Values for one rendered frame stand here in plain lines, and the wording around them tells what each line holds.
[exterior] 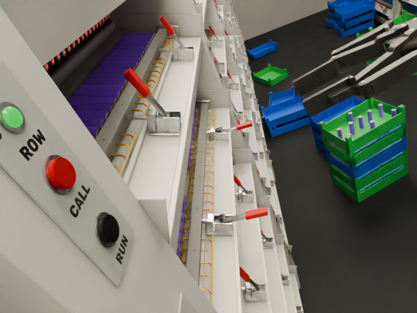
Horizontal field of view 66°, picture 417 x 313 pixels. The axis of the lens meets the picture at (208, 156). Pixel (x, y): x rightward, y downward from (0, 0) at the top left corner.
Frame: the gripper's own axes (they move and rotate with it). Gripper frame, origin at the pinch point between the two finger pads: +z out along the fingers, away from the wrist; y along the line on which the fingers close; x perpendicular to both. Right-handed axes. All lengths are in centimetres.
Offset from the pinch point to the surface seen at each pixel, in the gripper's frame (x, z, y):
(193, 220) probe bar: -2.9, 24.9, -12.8
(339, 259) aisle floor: -101, 21, 40
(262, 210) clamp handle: -7.1, 15.1, -12.5
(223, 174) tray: -7.7, 22.2, 1.7
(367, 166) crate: -88, -7, 71
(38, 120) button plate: 24.5, 13.3, -33.7
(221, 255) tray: -7.4, 22.6, -17.5
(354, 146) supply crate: -72, -6, 69
